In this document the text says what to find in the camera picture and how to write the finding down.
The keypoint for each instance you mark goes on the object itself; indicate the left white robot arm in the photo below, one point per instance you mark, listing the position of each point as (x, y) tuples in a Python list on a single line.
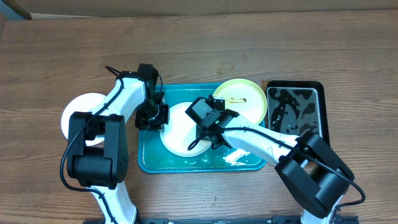
[(96, 158)]

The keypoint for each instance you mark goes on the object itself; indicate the black water tray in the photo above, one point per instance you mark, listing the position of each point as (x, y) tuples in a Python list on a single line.
[(295, 107)]

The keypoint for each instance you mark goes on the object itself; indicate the teal plastic tray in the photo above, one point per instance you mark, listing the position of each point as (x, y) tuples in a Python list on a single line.
[(155, 158)]

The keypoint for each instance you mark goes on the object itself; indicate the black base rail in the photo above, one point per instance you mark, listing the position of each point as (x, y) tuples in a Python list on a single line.
[(277, 219)]

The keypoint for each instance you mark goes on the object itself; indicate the yellow-green rimmed plate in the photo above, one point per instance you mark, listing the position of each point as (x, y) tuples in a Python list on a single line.
[(245, 97)]

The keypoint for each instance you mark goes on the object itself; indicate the white plate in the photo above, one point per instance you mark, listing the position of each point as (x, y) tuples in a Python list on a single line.
[(82, 103), (180, 132)]

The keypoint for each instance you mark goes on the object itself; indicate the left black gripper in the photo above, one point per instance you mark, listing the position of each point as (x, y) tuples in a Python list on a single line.
[(156, 126)]

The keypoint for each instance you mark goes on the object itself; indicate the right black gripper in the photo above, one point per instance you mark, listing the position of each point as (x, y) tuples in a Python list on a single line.
[(204, 132)]

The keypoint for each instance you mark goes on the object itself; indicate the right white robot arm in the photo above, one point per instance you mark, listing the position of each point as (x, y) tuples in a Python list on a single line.
[(313, 173)]

